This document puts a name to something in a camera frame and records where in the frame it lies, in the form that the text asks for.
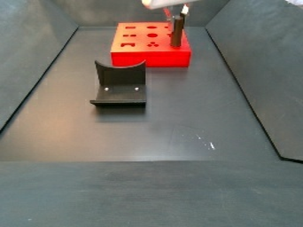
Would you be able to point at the black curved holder bracket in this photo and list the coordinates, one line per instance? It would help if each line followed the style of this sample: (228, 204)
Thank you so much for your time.
(122, 85)

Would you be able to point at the red shape-sorting block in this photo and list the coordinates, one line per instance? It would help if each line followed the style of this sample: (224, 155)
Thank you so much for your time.
(145, 41)

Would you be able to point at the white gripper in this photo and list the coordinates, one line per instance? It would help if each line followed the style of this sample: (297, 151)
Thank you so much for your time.
(156, 4)

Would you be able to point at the dark brown hexagonal peg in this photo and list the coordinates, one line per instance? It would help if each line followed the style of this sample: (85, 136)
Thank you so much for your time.
(177, 35)

